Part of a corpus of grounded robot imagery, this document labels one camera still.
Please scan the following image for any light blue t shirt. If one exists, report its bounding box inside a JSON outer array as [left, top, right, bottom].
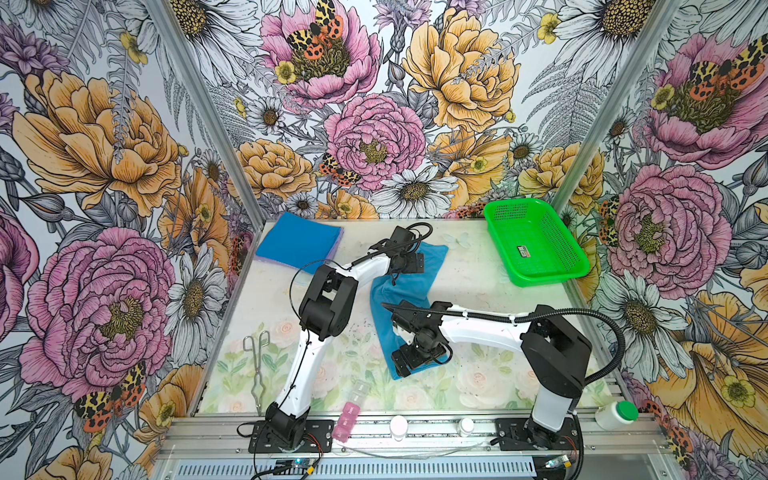
[[370, 244, 449, 380]]

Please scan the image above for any pink clear plastic bottle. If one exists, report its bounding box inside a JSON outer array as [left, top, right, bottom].
[[332, 381, 371, 443]]

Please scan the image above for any left aluminium corner post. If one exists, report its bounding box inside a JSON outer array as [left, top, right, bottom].
[[147, 1, 266, 233]]

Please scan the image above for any aluminium corner post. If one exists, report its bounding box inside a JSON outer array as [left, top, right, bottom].
[[147, 1, 266, 233], [550, 1, 682, 214]]

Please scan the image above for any folded dark blue t shirt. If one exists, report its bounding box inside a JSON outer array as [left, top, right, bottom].
[[255, 212, 343, 275]]

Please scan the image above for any white bottle cap left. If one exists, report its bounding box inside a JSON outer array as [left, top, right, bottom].
[[389, 415, 409, 442]]

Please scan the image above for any right aluminium corner post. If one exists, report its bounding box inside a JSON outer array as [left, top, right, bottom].
[[550, 1, 682, 214]]

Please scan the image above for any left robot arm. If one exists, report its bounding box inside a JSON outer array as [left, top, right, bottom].
[[263, 222, 433, 450]]

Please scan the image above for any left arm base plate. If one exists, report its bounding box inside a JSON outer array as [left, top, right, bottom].
[[247, 419, 335, 454]]

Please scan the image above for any green plastic basket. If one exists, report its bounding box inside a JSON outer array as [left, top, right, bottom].
[[483, 198, 590, 287]]

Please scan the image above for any white bottle green cap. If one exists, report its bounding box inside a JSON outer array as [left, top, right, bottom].
[[594, 400, 639, 431]]

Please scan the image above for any aluminium front rail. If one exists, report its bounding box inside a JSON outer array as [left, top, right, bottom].
[[157, 409, 671, 461]]

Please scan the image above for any left black corrugated cable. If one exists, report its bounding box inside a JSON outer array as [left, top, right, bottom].
[[287, 221, 435, 421]]

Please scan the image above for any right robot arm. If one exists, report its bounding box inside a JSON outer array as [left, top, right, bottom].
[[382, 301, 592, 450]]

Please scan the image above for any white bottle cap right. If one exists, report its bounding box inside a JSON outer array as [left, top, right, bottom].
[[457, 417, 475, 437]]

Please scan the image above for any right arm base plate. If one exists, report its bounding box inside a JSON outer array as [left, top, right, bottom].
[[495, 417, 582, 451]]

